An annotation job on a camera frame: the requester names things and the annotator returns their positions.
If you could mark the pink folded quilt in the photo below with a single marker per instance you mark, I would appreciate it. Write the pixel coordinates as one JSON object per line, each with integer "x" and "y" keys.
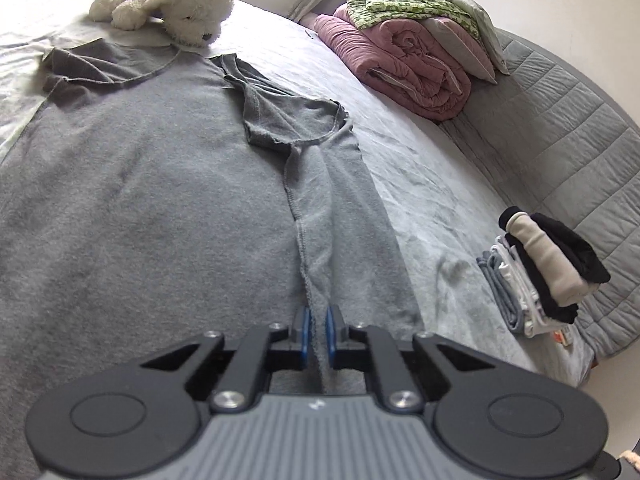
{"x": 400, "y": 60}

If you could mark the grey bed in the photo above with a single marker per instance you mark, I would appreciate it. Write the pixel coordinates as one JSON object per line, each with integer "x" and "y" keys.
{"x": 425, "y": 160}

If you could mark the grey folded garment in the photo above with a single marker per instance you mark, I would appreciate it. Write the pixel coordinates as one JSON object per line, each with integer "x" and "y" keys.
{"x": 500, "y": 295}

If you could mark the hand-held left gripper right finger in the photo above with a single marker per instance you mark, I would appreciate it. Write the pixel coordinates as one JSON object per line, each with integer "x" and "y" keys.
{"x": 331, "y": 332}

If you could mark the black fleece folded garment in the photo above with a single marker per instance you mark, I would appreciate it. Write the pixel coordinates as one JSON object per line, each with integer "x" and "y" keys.
{"x": 575, "y": 245}

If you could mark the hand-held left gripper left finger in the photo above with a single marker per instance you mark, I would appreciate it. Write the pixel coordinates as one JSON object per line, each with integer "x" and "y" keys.
{"x": 305, "y": 332}

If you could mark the green patterned blanket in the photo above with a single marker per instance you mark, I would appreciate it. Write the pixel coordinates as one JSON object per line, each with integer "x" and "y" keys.
{"x": 395, "y": 0}

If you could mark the grey quilted headboard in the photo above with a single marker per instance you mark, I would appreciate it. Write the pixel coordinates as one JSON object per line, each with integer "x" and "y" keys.
{"x": 560, "y": 135}

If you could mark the white plush toy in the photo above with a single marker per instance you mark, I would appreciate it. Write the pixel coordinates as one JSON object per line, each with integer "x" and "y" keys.
{"x": 190, "y": 5}

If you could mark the grey t-shirt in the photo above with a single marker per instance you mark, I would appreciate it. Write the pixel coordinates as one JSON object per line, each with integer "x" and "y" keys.
{"x": 150, "y": 200}

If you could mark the grey and pink pillow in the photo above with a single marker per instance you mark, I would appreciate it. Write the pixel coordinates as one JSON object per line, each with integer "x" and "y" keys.
{"x": 460, "y": 45}

